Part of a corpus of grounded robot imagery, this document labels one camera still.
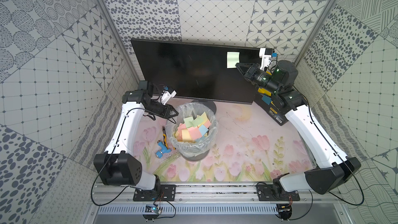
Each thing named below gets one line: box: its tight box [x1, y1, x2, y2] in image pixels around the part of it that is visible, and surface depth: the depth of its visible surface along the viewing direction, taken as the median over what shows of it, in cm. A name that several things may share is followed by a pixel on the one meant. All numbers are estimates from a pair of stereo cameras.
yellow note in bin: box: [181, 128, 193, 143], surface depth 76 cm
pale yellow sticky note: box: [196, 111, 209, 128], surface depth 79 cm
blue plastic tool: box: [155, 140, 172, 159], surface depth 87 cm
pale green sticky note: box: [226, 51, 240, 69], surface depth 65 cm
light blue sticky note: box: [199, 124, 209, 136], surface depth 77 cm
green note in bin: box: [183, 116, 194, 129], surface depth 81 cm
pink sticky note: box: [187, 126, 203, 141], surface depth 76 cm
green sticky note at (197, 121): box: [190, 116, 204, 128], surface depth 80 cm
